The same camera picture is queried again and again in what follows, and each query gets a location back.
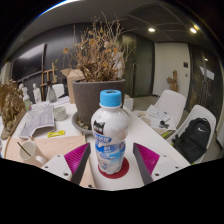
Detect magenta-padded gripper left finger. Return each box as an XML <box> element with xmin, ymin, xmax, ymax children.
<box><xmin>41</xmin><ymin>142</ymin><xmax>92</xmax><ymax>186</ymax></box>

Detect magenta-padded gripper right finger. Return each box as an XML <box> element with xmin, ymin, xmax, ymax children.
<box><xmin>132</xmin><ymin>142</ymin><xmax>183</xmax><ymax>186</ymax></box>

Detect white blue-capped drink bottle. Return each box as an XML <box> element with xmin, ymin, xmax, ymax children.
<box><xmin>90</xmin><ymin>89</ymin><xmax>132</xmax><ymax>176</ymax></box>

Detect flat round red coaster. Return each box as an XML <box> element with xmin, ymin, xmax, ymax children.
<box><xmin>97</xmin><ymin>156</ymin><xmax>130</xmax><ymax>180</ymax></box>

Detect small yellow packet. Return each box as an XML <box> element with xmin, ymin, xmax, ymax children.
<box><xmin>46</xmin><ymin>129</ymin><xmax>66</xmax><ymax>139</ymax></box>

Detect stack of papers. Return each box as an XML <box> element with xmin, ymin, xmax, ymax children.
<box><xmin>143</xmin><ymin>104</ymin><xmax>178</xmax><ymax>132</ymax></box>

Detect black backpack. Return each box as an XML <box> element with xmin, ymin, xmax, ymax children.
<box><xmin>171</xmin><ymin>117</ymin><xmax>212</xmax><ymax>164</ymax></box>

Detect small white cup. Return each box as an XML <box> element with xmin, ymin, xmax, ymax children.
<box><xmin>53</xmin><ymin>105</ymin><xmax>69</xmax><ymax>122</ymax></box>

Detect grey printed newspaper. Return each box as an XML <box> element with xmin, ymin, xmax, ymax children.
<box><xmin>18</xmin><ymin>103</ymin><xmax>56</xmax><ymax>140</ymax></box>

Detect tall white plaster statue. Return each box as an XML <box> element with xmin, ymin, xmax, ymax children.
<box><xmin>113</xmin><ymin>51</ymin><xmax>134</xmax><ymax>111</ymax></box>

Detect grey pot with dried plant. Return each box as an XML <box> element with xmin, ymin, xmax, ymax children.
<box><xmin>63</xmin><ymin>13</ymin><xmax>134</xmax><ymax>126</ymax></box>

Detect clear spray bottle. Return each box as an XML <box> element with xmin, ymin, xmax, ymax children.
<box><xmin>45</xmin><ymin>80</ymin><xmax>58</xmax><ymax>104</ymax></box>

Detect small green-labelled bottle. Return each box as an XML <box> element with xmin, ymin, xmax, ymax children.
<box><xmin>23</xmin><ymin>95</ymin><xmax>32</xmax><ymax>112</ymax></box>

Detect white plaster standing figure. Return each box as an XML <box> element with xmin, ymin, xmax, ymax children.
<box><xmin>32</xmin><ymin>83</ymin><xmax>43</xmax><ymax>104</ymax></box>

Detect brown cardboard box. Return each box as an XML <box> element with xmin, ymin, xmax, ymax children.
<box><xmin>60</xmin><ymin>68</ymin><xmax>86</xmax><ymax>104</ymax></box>

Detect wooden figure sculpture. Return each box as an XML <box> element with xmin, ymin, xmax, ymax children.
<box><xmin>166</xmin><ymin>69</ymin><xmax>179</xmax><ymax>93</ymax></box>

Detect brown relief sculpture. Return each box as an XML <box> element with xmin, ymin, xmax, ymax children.
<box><xmin>0</xmin><ymin>79</ymin><xmax>28</xmax><ymax>141</ymax></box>

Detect white plaster bust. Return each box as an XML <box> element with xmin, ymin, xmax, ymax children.
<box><xmin>19</xmin><ymin>83</ymin><xmax>30</xmax><ymax>99</ymax></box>

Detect wooden easel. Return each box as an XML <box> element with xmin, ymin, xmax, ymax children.
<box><xmin>40</xmin><ymin>62</ymin><xmax>58</xmax><ymax>101</ymax></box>

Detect bright ceiling light panel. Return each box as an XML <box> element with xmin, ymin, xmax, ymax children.
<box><xmin>34</xmin><ymin>0</ymin><xmax>81</xmax><ymax>19</ymax></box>

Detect black wall screen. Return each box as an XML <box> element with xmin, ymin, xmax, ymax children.
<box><xmin>11</xmin><ymin>43</ymin><xmax>47</xmax><ymax>82</ymax></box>

